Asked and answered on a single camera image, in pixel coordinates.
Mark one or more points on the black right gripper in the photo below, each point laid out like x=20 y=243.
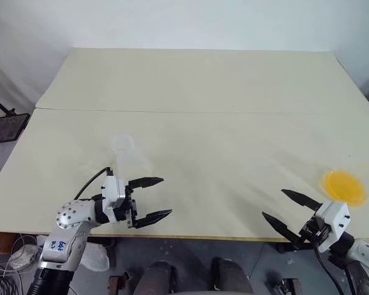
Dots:
x=313 y=230

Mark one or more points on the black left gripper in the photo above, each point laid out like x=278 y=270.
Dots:
x=130 y=212

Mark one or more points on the large clear flask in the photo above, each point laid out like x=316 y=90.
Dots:
x=344 y=187

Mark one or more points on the clear plastic cup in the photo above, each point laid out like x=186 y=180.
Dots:
x=123 y=144

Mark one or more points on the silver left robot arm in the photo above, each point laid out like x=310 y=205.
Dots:
x=67 y=242

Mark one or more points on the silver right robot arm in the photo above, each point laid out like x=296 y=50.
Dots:
x=366 y=249

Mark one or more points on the dark rounded grey shape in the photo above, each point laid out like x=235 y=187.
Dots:
x=230 y=276
x=158 y=276

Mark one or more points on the clear plastic bag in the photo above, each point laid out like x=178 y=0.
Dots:
x=95 y=258

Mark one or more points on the black mesh tray stand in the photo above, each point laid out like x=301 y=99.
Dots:
x=6 y=126

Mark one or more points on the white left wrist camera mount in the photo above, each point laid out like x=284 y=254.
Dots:
x=110 y=190

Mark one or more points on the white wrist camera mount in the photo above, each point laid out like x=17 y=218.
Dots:
x=336 y=218
x=110 y=190

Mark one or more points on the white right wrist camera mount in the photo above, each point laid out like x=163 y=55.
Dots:
x=336 y=218

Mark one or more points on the rusty metal bracket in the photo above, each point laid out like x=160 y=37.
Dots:
x=284 y=282
x=118 y=281

